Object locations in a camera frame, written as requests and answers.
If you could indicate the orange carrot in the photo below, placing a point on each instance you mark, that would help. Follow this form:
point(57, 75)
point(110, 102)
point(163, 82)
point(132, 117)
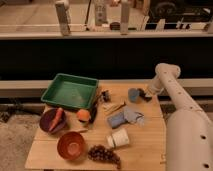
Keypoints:
point(56, 119)

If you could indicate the grey crumpled cloth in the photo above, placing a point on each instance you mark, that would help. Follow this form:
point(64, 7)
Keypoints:
point(133, 116)

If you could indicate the purple bowl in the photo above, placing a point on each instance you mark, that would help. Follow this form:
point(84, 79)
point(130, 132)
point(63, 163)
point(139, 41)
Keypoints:
point(46, 121)

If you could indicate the green plastic tray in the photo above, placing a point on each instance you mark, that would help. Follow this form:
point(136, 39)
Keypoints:
point(70, 91)

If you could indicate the small dark toy figure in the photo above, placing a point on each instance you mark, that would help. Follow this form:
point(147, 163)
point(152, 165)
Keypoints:
point(106, 96)

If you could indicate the dark eggplant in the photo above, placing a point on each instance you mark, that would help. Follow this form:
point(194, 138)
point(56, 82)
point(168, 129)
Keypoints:
point(93, 111)

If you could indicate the orange fruit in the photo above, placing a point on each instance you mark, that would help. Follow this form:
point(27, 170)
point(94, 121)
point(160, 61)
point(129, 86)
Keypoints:
point(83, 115)

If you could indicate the orange wooden bowl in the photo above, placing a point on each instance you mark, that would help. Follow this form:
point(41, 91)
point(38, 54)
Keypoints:
point(71, 146)

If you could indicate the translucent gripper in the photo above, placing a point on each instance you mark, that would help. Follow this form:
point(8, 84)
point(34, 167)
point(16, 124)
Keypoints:
point(149, 92)

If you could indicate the white cup lying sideways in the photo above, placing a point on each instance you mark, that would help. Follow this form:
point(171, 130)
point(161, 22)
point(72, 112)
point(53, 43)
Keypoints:
point(118, 139)

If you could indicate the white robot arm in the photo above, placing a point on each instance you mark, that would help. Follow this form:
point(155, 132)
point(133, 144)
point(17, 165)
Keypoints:
point(189, 133)

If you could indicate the black eraser with blue pad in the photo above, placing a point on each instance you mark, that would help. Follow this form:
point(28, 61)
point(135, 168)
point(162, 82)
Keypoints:
point(135, 93)

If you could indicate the bunch of dark grapes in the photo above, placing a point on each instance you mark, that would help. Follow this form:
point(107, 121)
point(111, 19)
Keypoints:
point(100, 153)

